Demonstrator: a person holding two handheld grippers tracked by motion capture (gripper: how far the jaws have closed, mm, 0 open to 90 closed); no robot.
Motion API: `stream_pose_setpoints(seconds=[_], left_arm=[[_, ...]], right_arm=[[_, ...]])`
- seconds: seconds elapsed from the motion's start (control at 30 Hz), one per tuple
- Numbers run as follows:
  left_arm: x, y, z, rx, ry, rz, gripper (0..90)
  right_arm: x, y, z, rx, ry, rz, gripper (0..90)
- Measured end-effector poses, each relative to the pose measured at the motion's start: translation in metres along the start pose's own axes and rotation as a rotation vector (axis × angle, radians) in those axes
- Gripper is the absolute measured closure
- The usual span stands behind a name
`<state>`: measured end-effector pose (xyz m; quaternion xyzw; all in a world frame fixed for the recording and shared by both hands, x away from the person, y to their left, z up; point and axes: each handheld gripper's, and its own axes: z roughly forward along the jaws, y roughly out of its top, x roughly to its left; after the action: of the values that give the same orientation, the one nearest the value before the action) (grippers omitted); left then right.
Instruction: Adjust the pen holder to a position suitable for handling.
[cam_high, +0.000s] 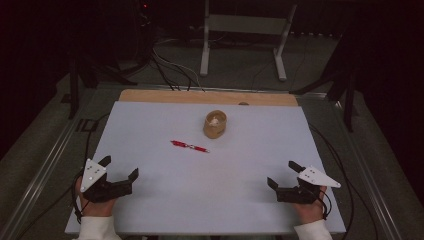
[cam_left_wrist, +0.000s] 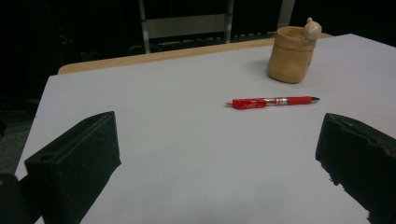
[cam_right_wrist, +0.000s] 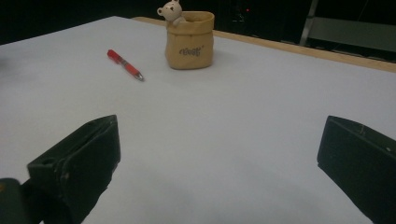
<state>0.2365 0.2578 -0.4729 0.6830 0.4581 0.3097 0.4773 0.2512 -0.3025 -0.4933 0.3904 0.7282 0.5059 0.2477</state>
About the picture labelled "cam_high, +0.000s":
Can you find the black tripod stand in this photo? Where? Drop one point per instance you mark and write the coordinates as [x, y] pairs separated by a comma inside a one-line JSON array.
[[74, 90], [348, 106]]

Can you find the round wooden cup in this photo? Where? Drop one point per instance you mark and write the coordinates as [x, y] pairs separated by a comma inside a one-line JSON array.
[[214, 132]]

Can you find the wooden table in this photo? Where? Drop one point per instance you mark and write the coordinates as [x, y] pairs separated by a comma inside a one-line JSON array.
[[186, 96]]

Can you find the red pen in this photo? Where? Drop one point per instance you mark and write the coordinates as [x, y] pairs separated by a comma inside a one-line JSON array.
[[181, 144]]

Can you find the white metal stand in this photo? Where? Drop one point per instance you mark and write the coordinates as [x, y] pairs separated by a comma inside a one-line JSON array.
[[245, 24]]

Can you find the person's left hand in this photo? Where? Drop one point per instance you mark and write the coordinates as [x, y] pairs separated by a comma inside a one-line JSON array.
[[96, 209]]

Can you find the aluminium floor rail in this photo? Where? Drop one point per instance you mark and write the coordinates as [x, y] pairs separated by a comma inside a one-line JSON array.
[[370, 186], [40, 176]]

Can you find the dark equipment rack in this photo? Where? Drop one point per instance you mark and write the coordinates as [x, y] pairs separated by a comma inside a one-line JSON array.
[[144, 30]]

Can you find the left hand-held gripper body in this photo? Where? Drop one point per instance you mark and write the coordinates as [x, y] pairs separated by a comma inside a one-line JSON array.
[[92, 173]]

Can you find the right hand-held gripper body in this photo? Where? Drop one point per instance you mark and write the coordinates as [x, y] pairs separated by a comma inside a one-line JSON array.
[[315, 176]]

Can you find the person's right hand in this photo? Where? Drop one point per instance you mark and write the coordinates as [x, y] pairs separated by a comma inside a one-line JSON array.
[[310, 211]]

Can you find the black floor bracket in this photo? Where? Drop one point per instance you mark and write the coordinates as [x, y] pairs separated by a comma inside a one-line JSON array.
[[87, 125]]

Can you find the white table board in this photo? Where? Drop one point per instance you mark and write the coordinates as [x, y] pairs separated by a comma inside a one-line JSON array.
[[200, 193]]

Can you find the small white lump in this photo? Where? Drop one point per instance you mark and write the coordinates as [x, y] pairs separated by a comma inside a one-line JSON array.
[[214, 122]]

